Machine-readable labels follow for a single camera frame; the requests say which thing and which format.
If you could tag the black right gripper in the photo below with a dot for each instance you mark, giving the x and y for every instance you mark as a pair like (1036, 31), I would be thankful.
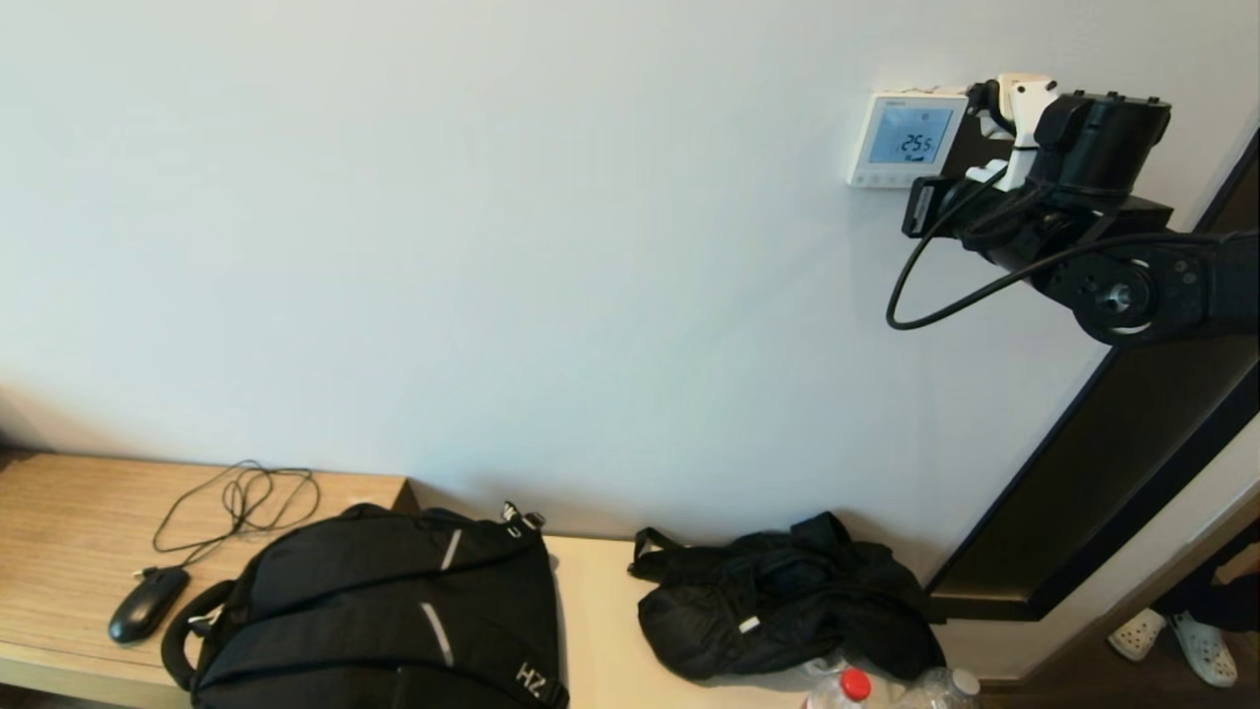
(1004, 231)

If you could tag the white wall thermostat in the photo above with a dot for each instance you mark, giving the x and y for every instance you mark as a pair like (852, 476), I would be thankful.
(906, 138)

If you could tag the crumpled black fabric bag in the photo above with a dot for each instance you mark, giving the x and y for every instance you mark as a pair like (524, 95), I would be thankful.
(778, 611)

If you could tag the clear plastic wrapper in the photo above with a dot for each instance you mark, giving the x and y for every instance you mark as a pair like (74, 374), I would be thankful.
(822, 667)

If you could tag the white clog shoe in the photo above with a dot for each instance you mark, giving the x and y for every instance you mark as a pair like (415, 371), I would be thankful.
(1137, 633)
(1203, 648)

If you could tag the white cap clear bottle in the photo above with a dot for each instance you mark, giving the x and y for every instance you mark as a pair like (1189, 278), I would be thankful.
(945, 689)

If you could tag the red cap water bottle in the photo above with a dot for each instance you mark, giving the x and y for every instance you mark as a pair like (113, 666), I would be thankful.
(851, 686)

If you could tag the black trouser leg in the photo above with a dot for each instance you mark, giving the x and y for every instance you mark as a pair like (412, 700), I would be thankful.
(1226, 603)

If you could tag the cream low cabinet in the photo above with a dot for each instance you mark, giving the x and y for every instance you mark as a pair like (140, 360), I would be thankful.
(600, 630)

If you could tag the large black backpack HZ print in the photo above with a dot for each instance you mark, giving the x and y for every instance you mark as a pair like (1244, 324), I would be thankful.
(374, 601)

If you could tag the black computer mouse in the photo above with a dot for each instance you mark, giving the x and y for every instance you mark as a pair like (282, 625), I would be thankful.
(146, 606)

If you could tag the light wooden desk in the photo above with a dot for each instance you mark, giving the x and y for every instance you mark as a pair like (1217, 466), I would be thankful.
(69, 522)

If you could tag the black wall switch panel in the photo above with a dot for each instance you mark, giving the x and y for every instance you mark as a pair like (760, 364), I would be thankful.
(975, 148)

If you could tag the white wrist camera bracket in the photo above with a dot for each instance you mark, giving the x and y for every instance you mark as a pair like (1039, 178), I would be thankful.
(1024, 108)

